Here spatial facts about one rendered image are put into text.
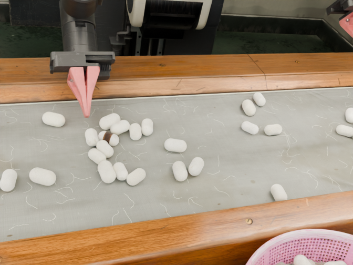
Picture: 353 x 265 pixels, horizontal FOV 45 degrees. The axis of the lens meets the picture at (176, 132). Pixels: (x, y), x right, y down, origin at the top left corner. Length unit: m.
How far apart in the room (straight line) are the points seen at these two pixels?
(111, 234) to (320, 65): 0.66
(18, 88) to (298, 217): 0.49
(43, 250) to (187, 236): 0.17
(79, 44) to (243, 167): 0.33
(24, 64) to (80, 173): 0.28
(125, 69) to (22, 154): 0.27
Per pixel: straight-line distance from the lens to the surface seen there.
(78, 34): 0.73
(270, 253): 0.57
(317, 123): 0.85
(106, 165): 0.61
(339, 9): 0.95
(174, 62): 0.88
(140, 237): 0.53
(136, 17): 1.25
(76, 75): 0.70
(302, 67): 0.98
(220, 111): 0.80
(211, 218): 0.56
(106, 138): 0.67
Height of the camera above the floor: 1.18
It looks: 37 degrees down
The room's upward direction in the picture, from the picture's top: 11 degrees clockwise
